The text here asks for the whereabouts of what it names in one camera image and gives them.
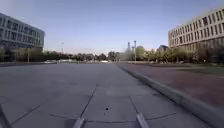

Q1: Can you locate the grey glass-fronted building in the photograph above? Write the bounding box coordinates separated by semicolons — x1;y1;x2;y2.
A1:
0;12;46;52

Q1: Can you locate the robot's own part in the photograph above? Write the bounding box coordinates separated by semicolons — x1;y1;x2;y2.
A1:
72;116;86;128
135;113;150;128

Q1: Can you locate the row of trees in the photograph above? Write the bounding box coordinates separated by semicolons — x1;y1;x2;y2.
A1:
0;46;108;63
107;45;224;65

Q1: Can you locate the grey stone kerb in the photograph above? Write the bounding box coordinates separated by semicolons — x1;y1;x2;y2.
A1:
117;63;224;128

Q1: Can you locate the reddish brown paved ground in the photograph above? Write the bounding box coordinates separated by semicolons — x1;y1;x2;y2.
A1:
120;62;224;110

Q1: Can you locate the grey paved plaza ground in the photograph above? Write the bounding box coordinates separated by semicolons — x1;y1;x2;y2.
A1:
0;62;212;128

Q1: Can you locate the lamp pole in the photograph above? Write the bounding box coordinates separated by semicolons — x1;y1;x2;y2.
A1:
60;41;65;55

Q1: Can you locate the beige building with windows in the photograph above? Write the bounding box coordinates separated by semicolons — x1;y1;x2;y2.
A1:
167;7;224;52

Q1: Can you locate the tall pole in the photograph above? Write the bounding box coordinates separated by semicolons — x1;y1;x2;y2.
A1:
133;40;138;62

